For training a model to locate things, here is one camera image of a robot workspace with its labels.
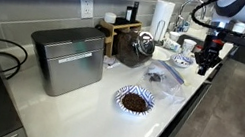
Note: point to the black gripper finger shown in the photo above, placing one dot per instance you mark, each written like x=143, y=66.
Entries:
x=213, y=64
x=199, y=62

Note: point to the upright patterned paper cup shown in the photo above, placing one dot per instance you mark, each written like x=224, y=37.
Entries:
x=188, y=47

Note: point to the coffee pod capsule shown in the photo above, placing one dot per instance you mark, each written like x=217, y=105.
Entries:
x=198, y=50

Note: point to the white wall outlet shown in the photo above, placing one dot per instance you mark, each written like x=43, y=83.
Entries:
x=86, y=6

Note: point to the stainless steel bin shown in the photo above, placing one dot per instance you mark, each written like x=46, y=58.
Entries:
x=69, y=62

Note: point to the wooden rack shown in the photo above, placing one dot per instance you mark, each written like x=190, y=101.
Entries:
x=111, y=35

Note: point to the white paper towel roll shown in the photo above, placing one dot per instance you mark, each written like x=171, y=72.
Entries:
x=162, y=13

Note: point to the lying patterned paper cup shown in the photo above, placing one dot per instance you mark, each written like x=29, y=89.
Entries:
x=172, y=45

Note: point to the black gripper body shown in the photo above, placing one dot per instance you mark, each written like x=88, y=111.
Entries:
x=212, y=49

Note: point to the coffee beans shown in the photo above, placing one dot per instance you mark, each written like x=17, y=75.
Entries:
x=134, y=102
x=155, y=77

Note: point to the white plate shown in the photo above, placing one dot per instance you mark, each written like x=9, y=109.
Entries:
x=160, y=54

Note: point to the large blue patterned bowl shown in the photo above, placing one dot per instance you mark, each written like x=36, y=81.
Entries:
x=137, y=91

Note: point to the coffee beans in bowl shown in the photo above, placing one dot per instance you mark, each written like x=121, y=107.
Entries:
x=134, y=102

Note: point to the glass coffee bean jar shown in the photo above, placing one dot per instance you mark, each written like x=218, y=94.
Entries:
x=131, y=49

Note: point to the soap bottle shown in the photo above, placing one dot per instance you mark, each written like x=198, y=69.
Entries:
x=187, y=24

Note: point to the tall chrome faucet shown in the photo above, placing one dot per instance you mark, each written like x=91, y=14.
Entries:
x=188, y=2

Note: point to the black box with white label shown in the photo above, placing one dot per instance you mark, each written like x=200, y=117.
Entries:
x=128, y=13

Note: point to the tall black box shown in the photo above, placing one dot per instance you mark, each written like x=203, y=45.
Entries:
x=135, y=11

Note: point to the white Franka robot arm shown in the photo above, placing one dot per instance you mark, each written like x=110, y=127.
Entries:
x=241, y=10

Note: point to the metal paper towel holder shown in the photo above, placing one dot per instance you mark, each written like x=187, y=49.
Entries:
x=159, y=34

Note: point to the clear zip plastic bag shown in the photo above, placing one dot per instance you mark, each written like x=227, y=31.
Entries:
x=167, y=84

